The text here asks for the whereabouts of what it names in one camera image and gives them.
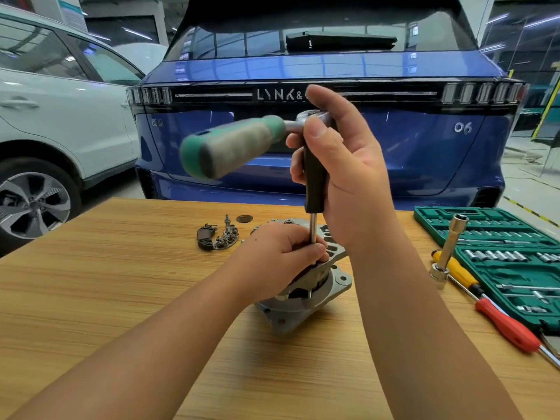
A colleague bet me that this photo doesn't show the blue car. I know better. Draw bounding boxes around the blue car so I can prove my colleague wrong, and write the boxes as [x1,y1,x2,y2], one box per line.
[126,0,530,211]

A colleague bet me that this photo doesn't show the grey metal alternator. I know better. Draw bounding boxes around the grey metal alternator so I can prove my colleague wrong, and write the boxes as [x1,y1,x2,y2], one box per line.
[251,217,353,335]

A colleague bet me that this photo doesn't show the yellow handled screwdriver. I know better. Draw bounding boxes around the yellow handled screwdriver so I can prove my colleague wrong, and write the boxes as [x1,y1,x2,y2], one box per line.
[431,248,486,300]

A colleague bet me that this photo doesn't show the person's left hand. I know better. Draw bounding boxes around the person's left hand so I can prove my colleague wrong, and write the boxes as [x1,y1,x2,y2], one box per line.
[227,222,330,305]

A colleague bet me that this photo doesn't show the metal rectifier part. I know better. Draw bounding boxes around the metal rectifier part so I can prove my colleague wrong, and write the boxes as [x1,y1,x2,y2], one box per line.
[213,215,240,251]

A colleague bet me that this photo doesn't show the person's right forearm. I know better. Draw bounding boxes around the person's right forearm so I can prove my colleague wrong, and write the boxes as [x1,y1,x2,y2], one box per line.
[349,227,526,420]

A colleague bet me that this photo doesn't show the rows of silver sockets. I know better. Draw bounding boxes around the rows of silver sockets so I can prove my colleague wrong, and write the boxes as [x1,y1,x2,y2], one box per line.
[422,216,560,315]

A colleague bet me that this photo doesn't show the long silver deep socket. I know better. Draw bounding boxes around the long silver deep socket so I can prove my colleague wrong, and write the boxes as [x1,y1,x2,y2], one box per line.
[428,214,470,290]

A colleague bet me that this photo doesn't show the green socket set case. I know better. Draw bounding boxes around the green socket set case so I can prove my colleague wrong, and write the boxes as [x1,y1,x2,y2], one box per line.
[413,206,560,333]

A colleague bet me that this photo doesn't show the black brush holder part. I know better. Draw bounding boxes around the black brush holder part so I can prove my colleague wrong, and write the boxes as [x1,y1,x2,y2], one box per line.
[196,223,218,251]

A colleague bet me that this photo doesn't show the green grey handled ratchet wrench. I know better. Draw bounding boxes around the green grey handled ratchet wrench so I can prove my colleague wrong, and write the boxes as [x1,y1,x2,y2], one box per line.
[179,109,326,180]

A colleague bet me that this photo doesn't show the white car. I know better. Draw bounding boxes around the white car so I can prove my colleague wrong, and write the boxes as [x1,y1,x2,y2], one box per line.
[0,4,146,258]

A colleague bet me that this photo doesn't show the person's left forearm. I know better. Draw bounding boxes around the person's left forearm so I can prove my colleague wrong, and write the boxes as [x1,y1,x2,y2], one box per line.
[8,262,252,420]

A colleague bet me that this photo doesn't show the black handled extension driver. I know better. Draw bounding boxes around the black handled extension driver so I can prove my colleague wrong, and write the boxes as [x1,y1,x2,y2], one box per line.
[302,142,330,245]

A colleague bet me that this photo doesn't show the red handled screwdriver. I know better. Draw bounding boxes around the red handled screwdriver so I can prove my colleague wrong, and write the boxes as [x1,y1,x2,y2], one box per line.
[475,297,560,369]

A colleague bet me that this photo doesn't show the person's right hand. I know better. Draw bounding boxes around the person's right hand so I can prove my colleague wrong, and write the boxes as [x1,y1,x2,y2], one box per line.
[286,85,401,255]

